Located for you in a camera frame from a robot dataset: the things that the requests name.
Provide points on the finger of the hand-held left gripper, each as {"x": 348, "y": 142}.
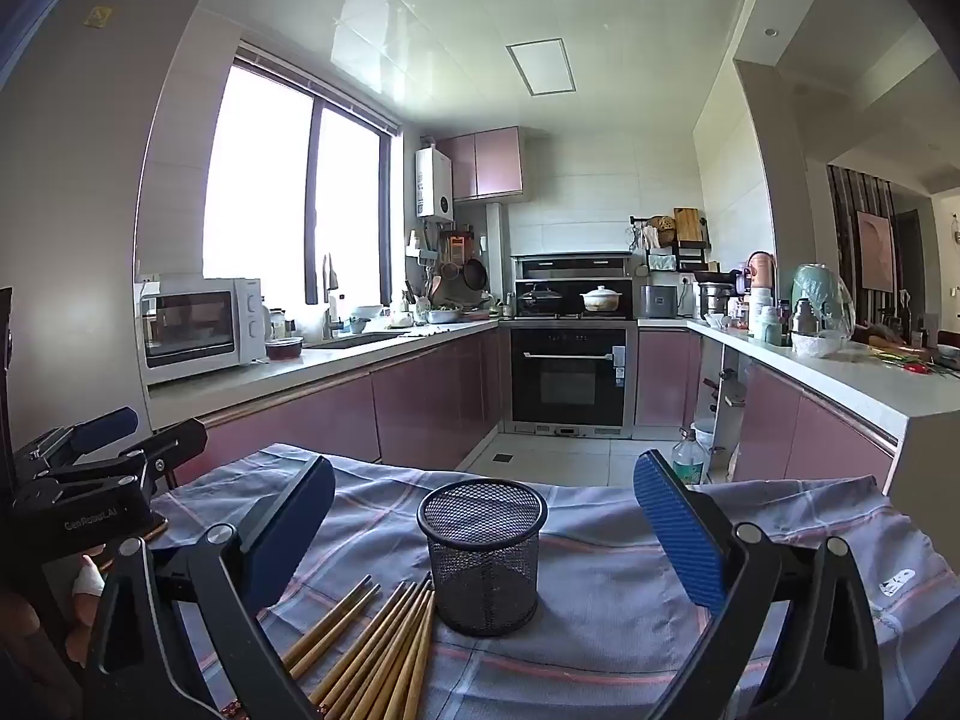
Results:
{"x": 105, "y": 427}
{"x": 180, "y": 442}

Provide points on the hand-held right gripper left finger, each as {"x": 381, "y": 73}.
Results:
{"x": 292, "y": 532}

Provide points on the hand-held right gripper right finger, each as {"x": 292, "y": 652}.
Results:
{"x": 675, "y": 532}

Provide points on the bundle of wooden chopsticks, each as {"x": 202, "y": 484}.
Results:
{"x": 390, "y": 652}

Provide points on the black mesh holder cup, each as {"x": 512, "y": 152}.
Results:
{"x": 480, "y": 577}

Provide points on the person's left hand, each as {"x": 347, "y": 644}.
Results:
{"x": 91, "y": 566}

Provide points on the clear plastic bottle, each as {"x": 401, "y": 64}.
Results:
{"x": 688, "y": 461}

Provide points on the gold-edged smartphone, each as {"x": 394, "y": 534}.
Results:
{"x": 156, "y": 530}

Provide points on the white bucket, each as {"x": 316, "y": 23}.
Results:
{"x": 705, "y": 436}

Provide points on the blue plaid tablecloth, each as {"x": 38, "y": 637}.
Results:
{"x": 600, "y": 615}

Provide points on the white microwave oven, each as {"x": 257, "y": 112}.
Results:
{"x": 202, "y": 330}

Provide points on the red lidded container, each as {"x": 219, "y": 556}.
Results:
{"x": 283, "y": 349}

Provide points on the narrow pink base cabinet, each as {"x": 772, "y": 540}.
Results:
{"x": 667, "y": 379}

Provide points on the black built-in oven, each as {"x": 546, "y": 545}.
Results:
{"x": 566, "y": 382}

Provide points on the long pink base cabinets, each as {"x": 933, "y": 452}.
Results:
{"x": 420, "y": 397}

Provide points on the steel sink faucet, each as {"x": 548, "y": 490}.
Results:
{"x": 330, "y": 319}

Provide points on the pale green canister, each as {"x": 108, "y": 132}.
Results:
{"x": 765, "y": 328}

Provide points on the silver countertop appliance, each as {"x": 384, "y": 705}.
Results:
{"x": 660, "y": 301}

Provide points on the white bowl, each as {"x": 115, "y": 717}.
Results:
{"x": 816, "y": 345}

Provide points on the steel steamer pot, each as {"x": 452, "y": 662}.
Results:
{"x": 716, "y": 300}

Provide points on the white casserole pot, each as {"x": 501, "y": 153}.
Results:
{"x": 602, "y": 300}

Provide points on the grey refrigerator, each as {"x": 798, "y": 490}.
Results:
{"x": 75, "y": 165}

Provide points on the steel basin with vegetables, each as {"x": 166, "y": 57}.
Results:
{"x": 445, "y": 313}

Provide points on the black wok with lid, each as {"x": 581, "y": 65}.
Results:
{"x": 540, "y": 298}

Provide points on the pink kettle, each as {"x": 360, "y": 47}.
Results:
{"x": 761, "y": 274}

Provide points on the kitchen window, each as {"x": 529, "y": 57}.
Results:
{"x": 262, "y": 180}

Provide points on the green appliance in plastic bag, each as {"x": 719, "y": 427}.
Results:
{"x": 817, "y": 292}

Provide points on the steel range hood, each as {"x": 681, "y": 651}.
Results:
{"x": 570, "y": 266}

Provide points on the wooden cutting board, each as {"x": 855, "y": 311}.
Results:
{"x": 686, "y": 225}

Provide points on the hanging frying pan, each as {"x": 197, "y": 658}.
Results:
{"x": 475, "y": 274}

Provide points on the ceiling light panel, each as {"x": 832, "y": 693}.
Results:
{"x": 541, "y": 67}

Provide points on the black wall rack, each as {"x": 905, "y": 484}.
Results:
{"x": 690, "y": 249}

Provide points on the framed wall picture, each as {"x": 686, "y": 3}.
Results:
{"x": 876, "y": 251}

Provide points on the white wall water heater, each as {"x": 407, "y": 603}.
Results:
{"x": 433, "y": 184}

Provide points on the pink wall cabinet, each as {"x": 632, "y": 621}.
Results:
{"x": 487, "y": 163}

